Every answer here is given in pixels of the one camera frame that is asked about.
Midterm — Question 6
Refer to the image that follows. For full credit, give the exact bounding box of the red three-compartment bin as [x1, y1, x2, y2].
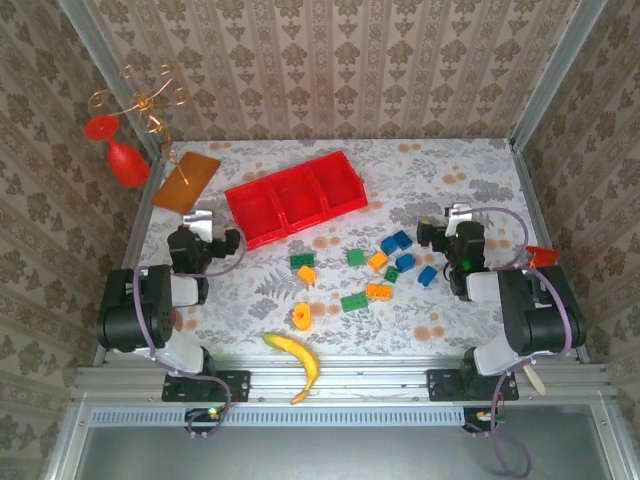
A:
[224, 150, 369, 252]

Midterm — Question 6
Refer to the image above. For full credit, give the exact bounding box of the yellow oval flame-print lego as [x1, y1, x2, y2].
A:
[292, 302, 313, 332]

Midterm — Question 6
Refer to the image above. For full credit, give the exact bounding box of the red plastic packet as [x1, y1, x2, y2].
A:
[524, 244, 561, 271]

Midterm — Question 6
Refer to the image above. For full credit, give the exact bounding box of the red plastic goblet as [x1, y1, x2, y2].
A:
[83, 113, 152, 189]

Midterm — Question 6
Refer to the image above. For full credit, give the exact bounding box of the yellow banana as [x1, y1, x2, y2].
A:
[263, 332, 321, 406]

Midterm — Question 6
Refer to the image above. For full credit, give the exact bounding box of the beige wooden utensil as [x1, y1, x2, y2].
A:
[523, 364, 545, 396]

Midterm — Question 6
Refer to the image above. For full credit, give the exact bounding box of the small black controller board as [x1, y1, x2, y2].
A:
[463, 407, 506, 434]
[185, 407, 226, 434]

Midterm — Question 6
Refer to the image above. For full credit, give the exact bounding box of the grey metal panel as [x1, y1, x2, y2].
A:
[44, 402, 640, 480]

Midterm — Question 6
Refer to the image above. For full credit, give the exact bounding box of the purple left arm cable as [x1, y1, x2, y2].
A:
[132, 214, 247, 440]

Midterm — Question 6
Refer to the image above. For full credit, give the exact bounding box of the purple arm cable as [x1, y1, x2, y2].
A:
[132, 214, 247, 440]
[467, 205, 574, 476]

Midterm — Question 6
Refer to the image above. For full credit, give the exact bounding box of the aluminium table side rail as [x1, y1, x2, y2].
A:
[509, 139, 591, 364]
[94, 157, 169, 366]

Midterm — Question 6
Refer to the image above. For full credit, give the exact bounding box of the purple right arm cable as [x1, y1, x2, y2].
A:
[467, 205, 574, 476]

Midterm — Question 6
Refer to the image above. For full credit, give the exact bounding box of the gold wire stand wooden base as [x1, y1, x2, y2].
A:
[88, 63, 222, 216]

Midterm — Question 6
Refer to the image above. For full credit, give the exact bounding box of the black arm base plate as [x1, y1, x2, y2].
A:
[162, 370, 251, 402]
[426, 368, 520, 401]

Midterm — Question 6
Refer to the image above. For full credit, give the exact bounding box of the aluminium crosswise frame rail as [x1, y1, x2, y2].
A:
[72, 355, 614, 404]

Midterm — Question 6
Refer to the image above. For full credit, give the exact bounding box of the white slotted cable duct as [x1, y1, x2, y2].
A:
[87, 405, 466, 427]

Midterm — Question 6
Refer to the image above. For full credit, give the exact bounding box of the aluminium frame post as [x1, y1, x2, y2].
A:
[509, 0, 609, 151]

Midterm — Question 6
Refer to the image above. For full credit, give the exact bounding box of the gold wire ornament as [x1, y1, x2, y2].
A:
[57, 0, 174, 161]

